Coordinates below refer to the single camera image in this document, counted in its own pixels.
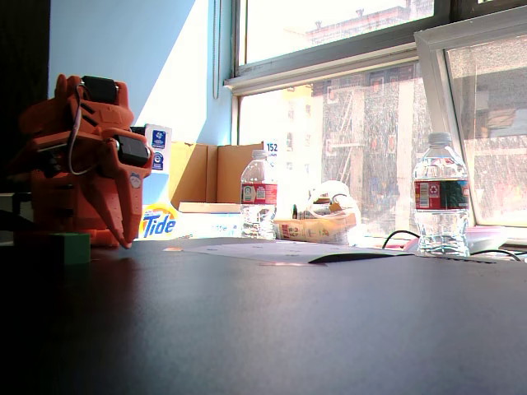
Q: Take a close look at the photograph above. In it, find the brown cardboard box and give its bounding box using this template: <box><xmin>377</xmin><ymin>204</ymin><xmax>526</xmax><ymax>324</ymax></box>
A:
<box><xmin>169</xmin><ymin>141</ymin><xmax>264</xmax><ymax>205</ymax></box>

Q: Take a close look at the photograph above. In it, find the black cable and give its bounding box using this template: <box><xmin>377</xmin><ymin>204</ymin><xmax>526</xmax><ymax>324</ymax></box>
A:
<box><xmin>381</xmin><ymin>230</ymin><xmax>421</xmax><ymax>250</ymax></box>
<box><xmin>469</xmin><ymin>248</ymin><xmax>524</xmax><ymax>263</ymax></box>

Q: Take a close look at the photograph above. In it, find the green cube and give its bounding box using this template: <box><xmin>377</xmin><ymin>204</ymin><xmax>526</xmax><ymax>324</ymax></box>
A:
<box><xmin>16</xmin><ymin>231</ymin><xmax>91</xmax><ymax>265</ymax></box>

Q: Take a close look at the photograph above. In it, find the white plastic bag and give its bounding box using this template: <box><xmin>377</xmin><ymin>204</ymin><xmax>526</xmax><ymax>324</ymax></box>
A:
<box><xmin>306</xmin><ymin>179</ymin><xmax>363</xmax><ymax>220</ymax></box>

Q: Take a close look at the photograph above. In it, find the white paper grid sheet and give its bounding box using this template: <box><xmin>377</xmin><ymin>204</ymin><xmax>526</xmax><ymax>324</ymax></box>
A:
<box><xmin>163</xmin><ymin>240</ymin><xmax>414</xmax><ymax>265</ymax></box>

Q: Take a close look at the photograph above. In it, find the newspaper wrapped package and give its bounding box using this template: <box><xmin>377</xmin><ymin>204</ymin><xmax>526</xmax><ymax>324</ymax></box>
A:
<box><xmin>273</xmin><ymin>212</ymin><xmax>358</xmax><ymax>247</ymax></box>

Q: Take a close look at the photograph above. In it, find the white Tide detergent box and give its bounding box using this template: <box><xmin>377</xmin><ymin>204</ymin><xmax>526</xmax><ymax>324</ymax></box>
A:
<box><xmin>138</xmin><ymin>123</ymin><xmax>182</xmax><ymax>241</ymax></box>

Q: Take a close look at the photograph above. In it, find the small clear water bottle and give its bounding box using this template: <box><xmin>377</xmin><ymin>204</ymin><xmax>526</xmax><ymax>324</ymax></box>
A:
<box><xmin>240</xmin><ymin>149</ymin><xmax>279</xmax><ymax>241</ymax></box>

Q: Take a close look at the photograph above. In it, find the white framed window screen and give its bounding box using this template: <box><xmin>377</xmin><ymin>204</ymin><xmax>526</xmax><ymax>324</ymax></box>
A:
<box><xmin>413</xmin><ymin>5</ymin><xmax>527</xmax><ymax>230</ymax></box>

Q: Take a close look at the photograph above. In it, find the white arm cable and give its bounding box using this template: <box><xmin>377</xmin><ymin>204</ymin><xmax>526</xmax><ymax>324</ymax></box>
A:
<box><xmin>67</xmin><ymin>81</ymin><xmax>100</xmax><ymax>176</ymax></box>

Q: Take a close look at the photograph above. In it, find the orange gripper with motor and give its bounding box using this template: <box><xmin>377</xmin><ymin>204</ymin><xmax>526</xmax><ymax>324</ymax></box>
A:
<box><xmin>35</xmin><ymin>126</ymin><xmax>154</xmax><ymax>249</ymax></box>

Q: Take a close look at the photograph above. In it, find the large clear water bottle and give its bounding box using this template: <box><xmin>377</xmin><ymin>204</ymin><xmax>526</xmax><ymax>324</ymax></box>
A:
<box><xmin>413</xmin><ymin>132</ymin><xmax>471</xmax><ymax>258</ymax></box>

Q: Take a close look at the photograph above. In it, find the flat white box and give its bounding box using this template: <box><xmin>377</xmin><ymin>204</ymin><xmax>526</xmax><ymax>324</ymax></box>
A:
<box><xmin>177</xmin><ymin>201</ymin><xmax>244</xmax><ymax>239</ymax></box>

